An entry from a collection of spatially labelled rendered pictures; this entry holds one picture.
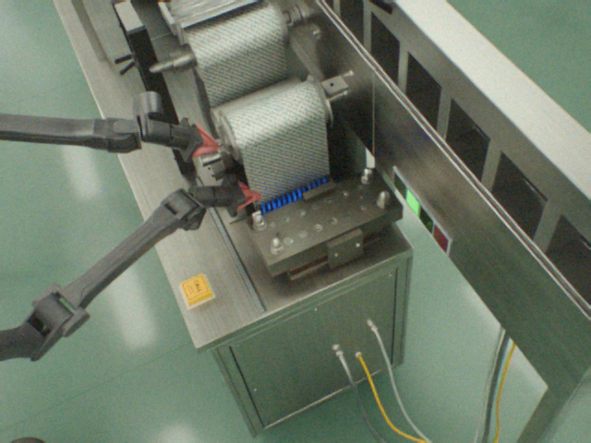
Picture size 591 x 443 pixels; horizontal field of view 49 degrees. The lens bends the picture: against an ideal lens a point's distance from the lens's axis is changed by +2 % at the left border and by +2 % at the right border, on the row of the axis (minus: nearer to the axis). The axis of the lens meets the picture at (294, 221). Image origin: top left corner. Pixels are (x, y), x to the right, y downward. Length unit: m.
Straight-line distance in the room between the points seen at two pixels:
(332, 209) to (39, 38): 3.05
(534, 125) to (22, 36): 3.81
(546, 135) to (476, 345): 1.71
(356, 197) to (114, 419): 1.44
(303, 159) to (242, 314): 0.45
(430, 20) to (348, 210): 0.65
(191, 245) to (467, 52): 1.03
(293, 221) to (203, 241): 0.31
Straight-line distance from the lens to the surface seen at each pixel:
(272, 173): 1.69
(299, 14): 1.81
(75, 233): 3.26
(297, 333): 1.90
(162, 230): 1.56
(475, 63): 1.17
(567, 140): 1.07
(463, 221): 1.37
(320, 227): 1.70
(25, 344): 1.49
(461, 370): 2.64
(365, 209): 1.73
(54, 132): 1.57
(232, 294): 1.77
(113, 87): 2.45
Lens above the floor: 2.41
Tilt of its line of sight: 54 degrees down
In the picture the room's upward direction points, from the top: 10 degrees counter-clockwise
